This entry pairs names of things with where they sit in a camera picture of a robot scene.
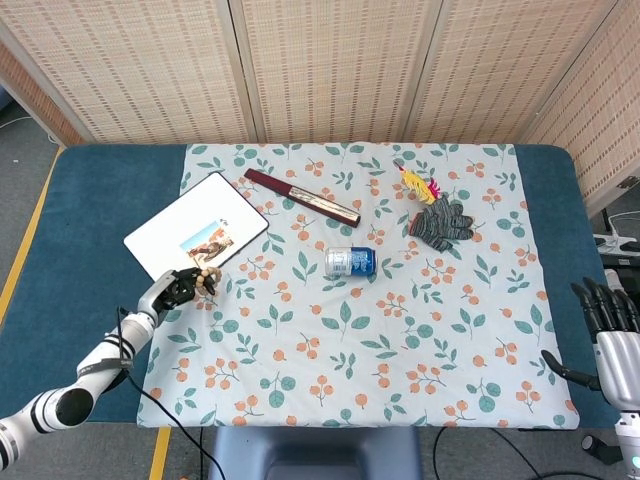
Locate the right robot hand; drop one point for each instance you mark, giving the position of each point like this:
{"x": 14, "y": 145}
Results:
{"x": 620, "y": 360}

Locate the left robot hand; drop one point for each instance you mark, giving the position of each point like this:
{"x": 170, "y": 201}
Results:
{"x": 165, "y": 292}

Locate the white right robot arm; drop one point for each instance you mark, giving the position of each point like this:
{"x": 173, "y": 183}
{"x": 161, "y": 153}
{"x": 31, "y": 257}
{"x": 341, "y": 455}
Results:
{"x": 629, "y": 445}

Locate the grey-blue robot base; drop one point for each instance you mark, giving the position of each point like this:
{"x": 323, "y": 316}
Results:
{"x": 310, "y": 450}

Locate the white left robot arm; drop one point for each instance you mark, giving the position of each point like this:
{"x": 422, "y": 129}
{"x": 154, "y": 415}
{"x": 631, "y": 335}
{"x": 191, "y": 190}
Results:
{"x": 100, "y": 360}

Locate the white board with black edge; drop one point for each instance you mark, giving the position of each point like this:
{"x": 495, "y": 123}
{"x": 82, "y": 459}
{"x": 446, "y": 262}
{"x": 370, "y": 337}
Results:
{"x": 200, "y": 215}

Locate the teal padded table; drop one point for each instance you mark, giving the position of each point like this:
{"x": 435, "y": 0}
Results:
{"x": 100, "y": 200}

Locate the dark red folded fan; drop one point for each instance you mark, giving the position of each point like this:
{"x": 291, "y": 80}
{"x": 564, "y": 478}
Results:
{"x": 300, "y": 195}

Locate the blue and silver soda can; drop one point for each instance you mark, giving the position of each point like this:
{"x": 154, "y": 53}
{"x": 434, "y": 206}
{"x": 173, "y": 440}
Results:
{"x": 355, "y": 261}

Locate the leaf and berry print tablecloth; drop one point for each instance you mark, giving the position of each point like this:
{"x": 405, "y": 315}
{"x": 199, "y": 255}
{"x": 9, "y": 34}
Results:
{"x": 350, "y": 350}

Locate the grey striped knit glove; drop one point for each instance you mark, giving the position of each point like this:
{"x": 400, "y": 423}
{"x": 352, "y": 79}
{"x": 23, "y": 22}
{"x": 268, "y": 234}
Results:
{"x": 442, "y": 225}

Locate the red and yellow feather shuttlecock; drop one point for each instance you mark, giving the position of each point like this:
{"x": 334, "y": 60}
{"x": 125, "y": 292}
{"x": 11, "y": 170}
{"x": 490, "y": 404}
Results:
{"x": 417, "y": 185}

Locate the woven bamboo folding screen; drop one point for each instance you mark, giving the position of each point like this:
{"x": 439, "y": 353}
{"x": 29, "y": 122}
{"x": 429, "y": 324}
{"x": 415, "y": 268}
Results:
{"x": 325, "y": 65}

